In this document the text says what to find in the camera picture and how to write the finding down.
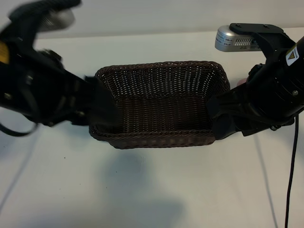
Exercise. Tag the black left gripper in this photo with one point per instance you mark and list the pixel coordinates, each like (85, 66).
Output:
(47, 90)

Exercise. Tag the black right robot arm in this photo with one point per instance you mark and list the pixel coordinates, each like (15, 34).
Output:
(301, 51)

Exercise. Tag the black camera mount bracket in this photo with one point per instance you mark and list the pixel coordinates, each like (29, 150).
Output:
(26, 35)
(256, 28)

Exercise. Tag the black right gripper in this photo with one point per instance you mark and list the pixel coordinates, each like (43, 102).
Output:
(268, 102)

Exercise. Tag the dark brown woven basket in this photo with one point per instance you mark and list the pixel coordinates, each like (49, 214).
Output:
(161, 107)

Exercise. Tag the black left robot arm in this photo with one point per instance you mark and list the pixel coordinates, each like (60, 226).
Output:
(3, 78)

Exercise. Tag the black right camera mount bracket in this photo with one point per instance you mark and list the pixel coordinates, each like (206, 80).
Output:
(256, 28)

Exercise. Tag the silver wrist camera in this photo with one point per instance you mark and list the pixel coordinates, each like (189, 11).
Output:
(59, 20)
(224, 40)

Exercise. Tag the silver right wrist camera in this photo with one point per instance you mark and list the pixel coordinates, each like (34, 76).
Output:
(224, 40)

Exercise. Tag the pink peach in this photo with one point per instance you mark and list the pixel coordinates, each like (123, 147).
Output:
(242, 82)

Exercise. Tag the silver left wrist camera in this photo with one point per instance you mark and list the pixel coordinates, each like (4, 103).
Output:
(59, 20)

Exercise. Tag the black left camera mount bracket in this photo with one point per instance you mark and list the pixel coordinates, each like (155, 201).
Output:
(26, 35)

